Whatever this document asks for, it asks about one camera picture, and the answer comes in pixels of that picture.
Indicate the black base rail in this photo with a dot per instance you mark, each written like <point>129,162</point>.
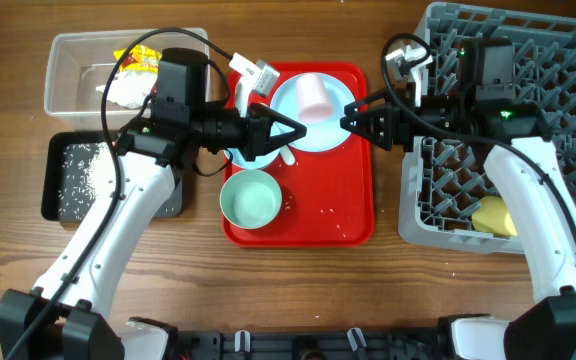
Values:
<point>351,344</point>

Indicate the grey dishwasher rack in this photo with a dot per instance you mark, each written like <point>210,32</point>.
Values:
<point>442,185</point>

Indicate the green bowl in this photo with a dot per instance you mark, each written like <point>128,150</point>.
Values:
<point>250,199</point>

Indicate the white plastic spoon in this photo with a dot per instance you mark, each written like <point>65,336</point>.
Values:
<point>287,155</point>

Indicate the yellow plastic cup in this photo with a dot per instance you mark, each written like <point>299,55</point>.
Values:
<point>493,217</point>

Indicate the pink plastic cup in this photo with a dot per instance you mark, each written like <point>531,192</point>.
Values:
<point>313,101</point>

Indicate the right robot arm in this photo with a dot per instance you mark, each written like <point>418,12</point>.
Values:
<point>515,145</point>

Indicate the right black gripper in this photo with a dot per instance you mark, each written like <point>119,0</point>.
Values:
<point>400,129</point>

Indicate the red serving tray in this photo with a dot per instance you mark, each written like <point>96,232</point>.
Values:
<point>327,197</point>

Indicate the red yellow snack wrapper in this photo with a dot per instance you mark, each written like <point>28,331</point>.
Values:
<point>141,59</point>

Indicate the white napkin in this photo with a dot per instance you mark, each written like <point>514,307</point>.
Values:
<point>129,88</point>

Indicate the large light blue plate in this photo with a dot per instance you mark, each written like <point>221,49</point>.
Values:
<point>322,136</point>

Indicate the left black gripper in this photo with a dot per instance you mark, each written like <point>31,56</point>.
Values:
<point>258,135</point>

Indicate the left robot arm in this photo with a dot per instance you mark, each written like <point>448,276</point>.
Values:
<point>65,314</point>

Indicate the black plastic tray bin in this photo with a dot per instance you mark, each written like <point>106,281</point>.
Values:
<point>52,176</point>

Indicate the clear plastic bin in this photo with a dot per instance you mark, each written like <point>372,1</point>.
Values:
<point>80,62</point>

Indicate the white rice pile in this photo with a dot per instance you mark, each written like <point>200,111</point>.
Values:
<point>86,171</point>

